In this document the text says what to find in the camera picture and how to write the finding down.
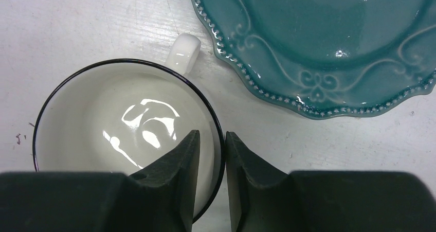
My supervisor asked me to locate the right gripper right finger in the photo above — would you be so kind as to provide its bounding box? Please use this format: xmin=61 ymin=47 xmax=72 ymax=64
xmin=226 ymin=132 xmax=435 ymax=231

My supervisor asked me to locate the teal scalloped ceramic plate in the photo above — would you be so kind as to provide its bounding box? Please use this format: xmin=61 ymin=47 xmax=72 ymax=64
xmin=191 ymin=0 xmax=435 ymax=120

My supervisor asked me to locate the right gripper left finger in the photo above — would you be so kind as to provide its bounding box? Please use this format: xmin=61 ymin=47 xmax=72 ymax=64
xmin=1 ymin=130 xmax=201 ymax=231

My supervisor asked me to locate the white cup with black rim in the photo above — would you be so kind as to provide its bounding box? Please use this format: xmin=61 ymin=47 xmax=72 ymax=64
xmin=32 ymin=33 xmax=225 ymax=220

